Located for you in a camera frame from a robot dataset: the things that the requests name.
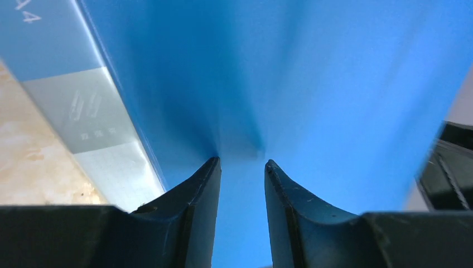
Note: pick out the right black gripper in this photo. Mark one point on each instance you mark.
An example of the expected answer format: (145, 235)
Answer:
(446, 181)

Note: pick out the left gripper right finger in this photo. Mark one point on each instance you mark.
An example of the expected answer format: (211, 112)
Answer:
(306, 231)

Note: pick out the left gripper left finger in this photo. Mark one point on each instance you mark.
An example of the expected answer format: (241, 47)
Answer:
(175, 230)

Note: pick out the blue file folder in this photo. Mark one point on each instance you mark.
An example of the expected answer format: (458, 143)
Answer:
(346, 96)

